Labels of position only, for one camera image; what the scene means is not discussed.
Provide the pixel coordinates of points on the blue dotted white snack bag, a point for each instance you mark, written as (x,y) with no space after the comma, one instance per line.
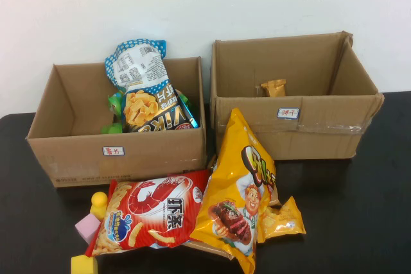
(138,65)

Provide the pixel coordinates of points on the cardboard box with F2 print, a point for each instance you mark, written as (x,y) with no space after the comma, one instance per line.
(80,161)

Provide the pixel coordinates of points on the green snack bag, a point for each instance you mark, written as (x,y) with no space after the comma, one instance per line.
(186,100)
(110,128)

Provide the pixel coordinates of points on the yellow rubber duck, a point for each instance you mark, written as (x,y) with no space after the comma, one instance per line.
(99,201)

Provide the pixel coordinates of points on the white sticker on taped box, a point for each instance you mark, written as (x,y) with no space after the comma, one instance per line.
(288,113)

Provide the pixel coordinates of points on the black chips bag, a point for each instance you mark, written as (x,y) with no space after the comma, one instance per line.
(151,110)

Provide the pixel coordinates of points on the clear packing tape strip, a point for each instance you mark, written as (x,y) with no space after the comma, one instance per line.
(337,128)

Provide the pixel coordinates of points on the small yellow snack packet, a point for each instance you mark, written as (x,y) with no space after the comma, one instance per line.
(282,222)

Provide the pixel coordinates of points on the taped cardboard box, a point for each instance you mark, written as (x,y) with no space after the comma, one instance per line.
(321,142)

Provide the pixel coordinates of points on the large yellow chef chips bag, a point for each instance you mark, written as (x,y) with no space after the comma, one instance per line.
(234,158)

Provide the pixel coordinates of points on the small orange packet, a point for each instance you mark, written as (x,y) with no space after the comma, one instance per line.
(274,89)

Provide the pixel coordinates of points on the pink foam cube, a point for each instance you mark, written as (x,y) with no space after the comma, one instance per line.
(85,226)

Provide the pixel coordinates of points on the white sticker on F2 box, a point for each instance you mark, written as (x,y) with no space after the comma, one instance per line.
(113,150)

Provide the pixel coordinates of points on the yellow foam cube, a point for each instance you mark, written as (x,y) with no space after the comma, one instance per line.
(82,264)

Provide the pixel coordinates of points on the red shrimp cracker bag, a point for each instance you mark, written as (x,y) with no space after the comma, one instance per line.
(154,203)

